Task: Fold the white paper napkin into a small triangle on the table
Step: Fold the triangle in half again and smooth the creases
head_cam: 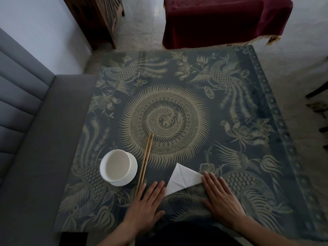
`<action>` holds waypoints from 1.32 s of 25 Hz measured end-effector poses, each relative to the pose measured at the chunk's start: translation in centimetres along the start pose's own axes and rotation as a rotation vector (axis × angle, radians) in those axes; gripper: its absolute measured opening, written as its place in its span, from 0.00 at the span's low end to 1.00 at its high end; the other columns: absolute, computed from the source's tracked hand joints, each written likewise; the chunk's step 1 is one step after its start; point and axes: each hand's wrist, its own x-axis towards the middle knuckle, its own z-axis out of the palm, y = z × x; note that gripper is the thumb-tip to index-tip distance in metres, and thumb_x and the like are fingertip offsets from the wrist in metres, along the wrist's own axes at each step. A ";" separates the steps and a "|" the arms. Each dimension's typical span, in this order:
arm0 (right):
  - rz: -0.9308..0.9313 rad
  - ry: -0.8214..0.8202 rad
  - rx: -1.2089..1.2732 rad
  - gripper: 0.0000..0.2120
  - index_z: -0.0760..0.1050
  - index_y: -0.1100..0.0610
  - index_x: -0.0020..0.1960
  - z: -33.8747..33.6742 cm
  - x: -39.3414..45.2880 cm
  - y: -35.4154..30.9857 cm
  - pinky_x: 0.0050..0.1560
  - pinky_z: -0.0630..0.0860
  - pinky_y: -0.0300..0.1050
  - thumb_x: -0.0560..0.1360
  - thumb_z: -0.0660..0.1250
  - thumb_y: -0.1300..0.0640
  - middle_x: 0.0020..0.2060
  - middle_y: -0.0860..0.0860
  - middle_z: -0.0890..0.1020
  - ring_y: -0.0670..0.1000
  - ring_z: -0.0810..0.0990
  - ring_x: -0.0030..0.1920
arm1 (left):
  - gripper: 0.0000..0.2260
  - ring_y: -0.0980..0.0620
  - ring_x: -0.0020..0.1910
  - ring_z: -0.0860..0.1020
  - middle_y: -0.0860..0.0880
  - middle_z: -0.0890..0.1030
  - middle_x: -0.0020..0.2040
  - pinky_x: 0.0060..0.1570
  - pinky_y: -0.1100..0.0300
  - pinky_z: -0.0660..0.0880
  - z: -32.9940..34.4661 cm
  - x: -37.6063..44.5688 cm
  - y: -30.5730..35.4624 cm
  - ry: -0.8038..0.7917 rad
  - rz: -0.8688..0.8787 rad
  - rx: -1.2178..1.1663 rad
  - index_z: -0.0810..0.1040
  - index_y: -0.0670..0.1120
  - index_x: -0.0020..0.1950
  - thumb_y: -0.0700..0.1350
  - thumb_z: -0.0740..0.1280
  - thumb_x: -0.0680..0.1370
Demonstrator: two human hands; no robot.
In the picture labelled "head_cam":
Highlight person's left hand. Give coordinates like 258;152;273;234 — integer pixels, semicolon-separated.
123;180;167;236

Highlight person's right hand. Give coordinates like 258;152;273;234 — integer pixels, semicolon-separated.
201;171;247;232

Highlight white paper napkin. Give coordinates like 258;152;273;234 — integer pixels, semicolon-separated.
165;162;205;196

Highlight person's black clothing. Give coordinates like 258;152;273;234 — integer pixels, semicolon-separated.
134;222;244;246

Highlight white saucer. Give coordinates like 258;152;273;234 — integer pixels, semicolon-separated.
109;152;138;187

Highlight white ceramic bowl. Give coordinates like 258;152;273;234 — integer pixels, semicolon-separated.
99;149;132;182

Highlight dark table leg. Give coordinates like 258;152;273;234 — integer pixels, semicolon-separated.
59;232;89;246

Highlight blue patterned tablecloth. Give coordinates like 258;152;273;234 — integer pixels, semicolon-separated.
54;44;328;240

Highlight grey upholstered sofa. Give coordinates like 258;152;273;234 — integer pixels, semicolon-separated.
0;27;99;246

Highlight brown debris on floor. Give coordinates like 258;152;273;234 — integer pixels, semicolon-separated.
306;102;328;116

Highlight dark red cloth table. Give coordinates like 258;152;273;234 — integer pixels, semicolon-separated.
162;0;294;50

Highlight dark wooden cabinet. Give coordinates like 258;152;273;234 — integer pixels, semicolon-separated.
62;0;125;50

